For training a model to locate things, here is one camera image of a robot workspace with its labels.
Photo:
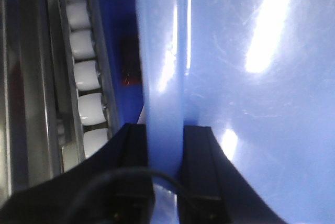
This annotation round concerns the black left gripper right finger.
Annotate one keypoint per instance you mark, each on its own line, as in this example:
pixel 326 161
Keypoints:
pixel 218 190

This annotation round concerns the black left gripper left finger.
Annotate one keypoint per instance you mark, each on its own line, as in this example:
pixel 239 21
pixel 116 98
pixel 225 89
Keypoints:
pixel 112 186

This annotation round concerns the blue plastic tray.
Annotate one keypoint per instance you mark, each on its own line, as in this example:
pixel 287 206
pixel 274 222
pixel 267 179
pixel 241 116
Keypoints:
pixel 260 73

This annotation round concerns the steel shelf beam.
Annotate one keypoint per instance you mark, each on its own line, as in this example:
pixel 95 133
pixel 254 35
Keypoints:
pixel 29 143

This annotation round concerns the white roller track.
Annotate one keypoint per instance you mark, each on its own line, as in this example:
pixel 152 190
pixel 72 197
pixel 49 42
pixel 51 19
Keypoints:
pixel 90 112

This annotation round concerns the blue bin lower centre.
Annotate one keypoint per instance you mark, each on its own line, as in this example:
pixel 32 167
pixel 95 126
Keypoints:
pixel 119 21

